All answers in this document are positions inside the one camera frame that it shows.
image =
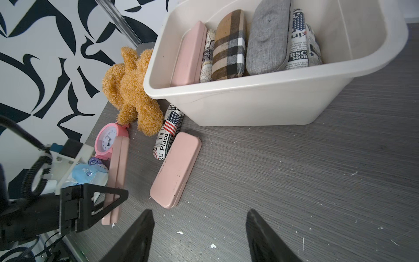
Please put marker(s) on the pink glasses case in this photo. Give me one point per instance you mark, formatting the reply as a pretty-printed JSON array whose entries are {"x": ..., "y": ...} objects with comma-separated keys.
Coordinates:
[
  {"x": 175, "y": 171},
  {"x": 188, "y": 64},
  {"x": 117, "y": 171}
]

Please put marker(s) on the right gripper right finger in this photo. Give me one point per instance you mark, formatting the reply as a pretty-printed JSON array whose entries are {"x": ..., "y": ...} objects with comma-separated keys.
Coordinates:
[{"x": 264, "y": 244}]

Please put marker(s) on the newspaper print case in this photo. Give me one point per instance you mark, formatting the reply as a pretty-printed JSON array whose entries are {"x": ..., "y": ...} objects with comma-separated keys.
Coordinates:
[
  {"x": 304, "y": 50},
  {"x": 170, "y": 128}
]

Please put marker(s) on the orange plush teddy bear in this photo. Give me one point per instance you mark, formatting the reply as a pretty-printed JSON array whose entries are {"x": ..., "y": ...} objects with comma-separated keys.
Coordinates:
[{"x": 123, "y": 86}]

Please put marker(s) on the grey glasses case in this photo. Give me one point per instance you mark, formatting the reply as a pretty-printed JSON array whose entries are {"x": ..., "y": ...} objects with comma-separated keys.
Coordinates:
[{"x": 268, "y": 45}]

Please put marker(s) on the pink glasses case front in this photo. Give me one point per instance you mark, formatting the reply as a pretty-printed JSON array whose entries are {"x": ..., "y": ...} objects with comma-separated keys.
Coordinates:
[{"x": 188, "y": 64}]

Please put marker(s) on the pink alarm clock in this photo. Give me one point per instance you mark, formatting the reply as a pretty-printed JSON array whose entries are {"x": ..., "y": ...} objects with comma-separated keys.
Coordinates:
[{"x": 104, "y": 141}]

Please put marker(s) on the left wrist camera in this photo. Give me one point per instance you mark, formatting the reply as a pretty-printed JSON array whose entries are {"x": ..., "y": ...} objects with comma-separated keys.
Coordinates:
[{"x": 65, "y": 159}]

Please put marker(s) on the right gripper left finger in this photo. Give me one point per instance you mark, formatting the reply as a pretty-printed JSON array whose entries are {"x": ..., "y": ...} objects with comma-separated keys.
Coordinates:
[{"x": 135, "y": 244}]

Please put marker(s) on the blue tissue pack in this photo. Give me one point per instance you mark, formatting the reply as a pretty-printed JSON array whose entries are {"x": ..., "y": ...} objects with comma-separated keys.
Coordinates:
[{"x": 93, "y": 172}]

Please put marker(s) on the map print glasses case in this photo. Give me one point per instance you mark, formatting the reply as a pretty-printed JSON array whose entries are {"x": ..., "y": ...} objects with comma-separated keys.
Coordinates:
[{"x": 207, "y": 63}]

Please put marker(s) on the beige plastic storage box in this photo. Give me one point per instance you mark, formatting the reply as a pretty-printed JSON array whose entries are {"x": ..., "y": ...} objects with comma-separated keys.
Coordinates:
[{"x": 356, "y": 38}]

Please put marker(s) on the plaid brown glasses case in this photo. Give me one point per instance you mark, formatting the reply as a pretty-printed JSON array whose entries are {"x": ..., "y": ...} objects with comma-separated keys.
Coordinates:
[{"x": 229, "y": 55}]

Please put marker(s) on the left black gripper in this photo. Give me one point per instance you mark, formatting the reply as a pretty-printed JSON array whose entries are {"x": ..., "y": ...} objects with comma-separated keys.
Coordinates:
[{"x": 72, "y": 210}]

